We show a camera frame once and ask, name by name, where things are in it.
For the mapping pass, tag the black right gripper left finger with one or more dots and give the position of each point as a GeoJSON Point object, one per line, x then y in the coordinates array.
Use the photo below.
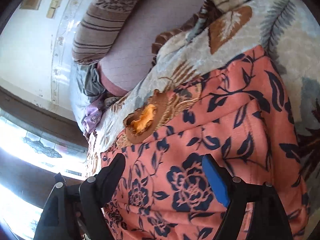
{"type": "Point", "coordinates": [72, 210]}

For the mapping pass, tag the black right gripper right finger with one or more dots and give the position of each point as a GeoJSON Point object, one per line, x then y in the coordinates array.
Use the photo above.
{"type": "Point", "coordinates": [269, 219]}

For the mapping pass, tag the orange floral garment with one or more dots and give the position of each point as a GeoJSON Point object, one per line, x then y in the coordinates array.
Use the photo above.
{"type": "Point", "coordinates": [241, 115]}

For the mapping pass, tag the stained glass window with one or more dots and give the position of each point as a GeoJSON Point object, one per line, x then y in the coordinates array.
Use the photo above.
{"type": "Point", "coordinates": [29, 160]}

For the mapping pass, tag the lilac floral cloth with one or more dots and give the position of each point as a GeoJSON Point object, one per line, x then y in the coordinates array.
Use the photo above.
{"type": "Point", "coordinates": [93, 114]}

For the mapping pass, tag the brown orange patterned garment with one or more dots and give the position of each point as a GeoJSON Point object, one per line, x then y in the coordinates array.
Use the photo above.
{"type": "Point", "coordinates": [160, 108]}

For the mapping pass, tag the grey crumpled cloth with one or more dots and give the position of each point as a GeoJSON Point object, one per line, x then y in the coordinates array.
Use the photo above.
{"type": "Point", "coordinates": [92, 84]}

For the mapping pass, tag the cream leaf-pattern fleece blanket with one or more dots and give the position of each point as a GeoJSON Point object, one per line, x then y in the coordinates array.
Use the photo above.
{"type": "Point", "coordinates": [286, 30]}

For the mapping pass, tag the striped brown bolster pillow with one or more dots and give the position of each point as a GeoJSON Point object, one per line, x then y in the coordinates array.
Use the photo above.
{"type": "Point", "coordinates": [99, 28]}

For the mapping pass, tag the mauve bed sheet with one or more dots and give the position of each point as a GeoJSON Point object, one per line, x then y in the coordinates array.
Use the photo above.
{"type": "Point", "coordinates": [130, 58]}

